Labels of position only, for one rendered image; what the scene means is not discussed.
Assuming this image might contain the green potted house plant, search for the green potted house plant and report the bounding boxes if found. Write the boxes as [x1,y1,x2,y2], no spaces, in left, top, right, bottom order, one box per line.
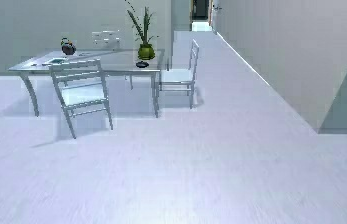
[124,0,160,61]

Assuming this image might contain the white room door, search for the white room door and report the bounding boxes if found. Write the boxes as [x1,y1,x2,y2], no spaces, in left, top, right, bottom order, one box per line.
[210,0,223,34]

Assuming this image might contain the grey dining table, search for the grey dining table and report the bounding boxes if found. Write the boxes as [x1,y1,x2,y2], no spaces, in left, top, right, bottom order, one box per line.
[8,48,166,119]

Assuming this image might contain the white slatted chair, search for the white slatted chair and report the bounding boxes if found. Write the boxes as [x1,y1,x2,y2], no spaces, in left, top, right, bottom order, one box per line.
[91,30,122,50]
[48,58,114,140]
[158,38,201,110]

